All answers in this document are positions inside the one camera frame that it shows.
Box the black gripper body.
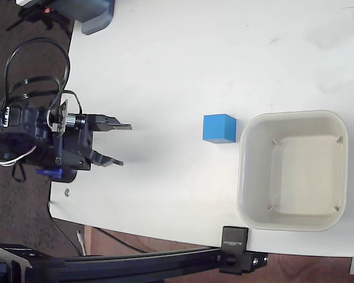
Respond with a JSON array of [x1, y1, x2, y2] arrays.
[[53, 113, 96, 172]]

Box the blue cube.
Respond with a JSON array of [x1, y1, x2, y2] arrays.
[[202, 113, 238, 145]]

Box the black six-joint robot arm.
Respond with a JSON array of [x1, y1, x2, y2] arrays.
[[0, 98, 58, 177]]

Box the white square plastic bin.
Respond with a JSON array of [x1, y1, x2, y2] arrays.
[[236, 110, 350, 232]]

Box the blue clamp knob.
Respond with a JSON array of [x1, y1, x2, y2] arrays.
[[35, 168, 63, 180]]

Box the gray monitor stand base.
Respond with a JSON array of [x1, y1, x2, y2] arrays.
[[51, 0, 117, 36]]

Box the black tripod with red button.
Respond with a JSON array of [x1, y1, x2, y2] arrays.
[[5, 0, 72, 38]]

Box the black table clamp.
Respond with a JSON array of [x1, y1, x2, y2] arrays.
[[218, 226, 269, 275]]

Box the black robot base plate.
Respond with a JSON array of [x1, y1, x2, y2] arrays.
[[51, 168, 78, 183]]

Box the gripper camera board with lens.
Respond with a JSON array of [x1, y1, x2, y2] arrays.
[[50, 99, 87, 134]]

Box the white robot wires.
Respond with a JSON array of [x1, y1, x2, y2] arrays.
[[0, 146, 37, 167]]

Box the black looped camera cable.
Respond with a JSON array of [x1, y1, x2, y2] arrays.
[[4, 37, 83, 119]]

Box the black floor cable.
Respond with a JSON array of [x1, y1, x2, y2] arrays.
[[48, 202, 149, 255]]

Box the black aluminium rail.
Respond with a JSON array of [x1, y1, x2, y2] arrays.
[[0, 242, 225, 283]]

